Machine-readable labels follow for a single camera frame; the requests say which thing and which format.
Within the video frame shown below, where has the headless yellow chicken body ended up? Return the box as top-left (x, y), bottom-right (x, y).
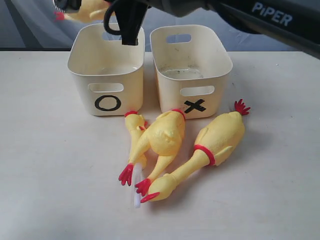
top-left (118, 108), bottom-right (186, 196)

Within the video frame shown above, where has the chicken head with white tube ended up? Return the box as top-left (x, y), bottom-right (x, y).
top-left (124, 110), bottom-right (147, 209)

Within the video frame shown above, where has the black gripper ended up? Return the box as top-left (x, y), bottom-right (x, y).
top-left (109, 0), bottom-right (150, 46)

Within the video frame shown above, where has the cream bin marked O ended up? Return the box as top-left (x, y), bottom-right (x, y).
top-left (67, 23), bottom-right (145, 116)

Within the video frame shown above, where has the whole yellow rubber chicken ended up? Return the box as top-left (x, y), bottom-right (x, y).
top-left (136, 98), bottom-right (251, 203)

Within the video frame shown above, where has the cream bin marked X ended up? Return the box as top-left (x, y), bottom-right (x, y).
top-left (150, 25), bottom-right (233, 119)

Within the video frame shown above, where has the black cable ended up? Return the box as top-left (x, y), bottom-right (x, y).
top-left (103, 4), bottom-right (126, 36)

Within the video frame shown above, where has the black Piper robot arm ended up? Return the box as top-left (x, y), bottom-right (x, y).
top-left (104, 0), bottom-right (320, 58)

